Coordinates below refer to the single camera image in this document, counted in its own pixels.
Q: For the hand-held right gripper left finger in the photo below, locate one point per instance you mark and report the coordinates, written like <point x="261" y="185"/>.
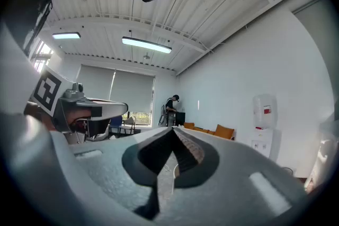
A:
<point x="111" y="166"/>

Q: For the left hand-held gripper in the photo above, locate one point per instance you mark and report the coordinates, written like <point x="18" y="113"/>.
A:
<point x="45" y="90"/>

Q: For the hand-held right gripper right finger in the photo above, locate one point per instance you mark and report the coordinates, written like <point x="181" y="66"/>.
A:
<point x="238" y="180"/>

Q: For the person's left hand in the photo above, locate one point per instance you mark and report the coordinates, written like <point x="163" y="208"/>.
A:
<point x="79" y="114"/>

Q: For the blue chair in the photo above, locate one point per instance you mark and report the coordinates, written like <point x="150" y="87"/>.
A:
<point x="116" y="122"/>

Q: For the beige chair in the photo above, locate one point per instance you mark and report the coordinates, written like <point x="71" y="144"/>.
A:
<point x="129" y="123"/>

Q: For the grey roller blind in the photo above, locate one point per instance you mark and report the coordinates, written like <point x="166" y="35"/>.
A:
<point x="133" y="92"/>
<point x="96" y="82"/>

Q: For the white water dispenser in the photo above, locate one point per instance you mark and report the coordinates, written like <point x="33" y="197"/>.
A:
<point x="265" y="143"/>

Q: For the orange cushion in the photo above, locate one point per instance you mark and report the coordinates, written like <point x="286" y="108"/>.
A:
<point x="189" y="125"/>
<point x="224" y="131"/>
<point x="201" y="130"/>

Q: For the orange sofa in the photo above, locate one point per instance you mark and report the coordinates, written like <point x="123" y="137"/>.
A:
<point x="204" y="130"/>

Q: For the small pendant lamp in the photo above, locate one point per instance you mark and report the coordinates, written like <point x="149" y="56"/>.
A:
<point x="146" y="56"/>

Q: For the black cabinet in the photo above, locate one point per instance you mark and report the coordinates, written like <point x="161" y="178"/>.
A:
<point x="180" y="119"/>

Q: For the long ceiling light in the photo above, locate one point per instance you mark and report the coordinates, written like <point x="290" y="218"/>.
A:
<point x="146" y="45"/>
<point x="66" y="35"/>

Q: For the white wall strip light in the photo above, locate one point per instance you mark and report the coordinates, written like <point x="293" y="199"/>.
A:
<point x="198" y="105"/>

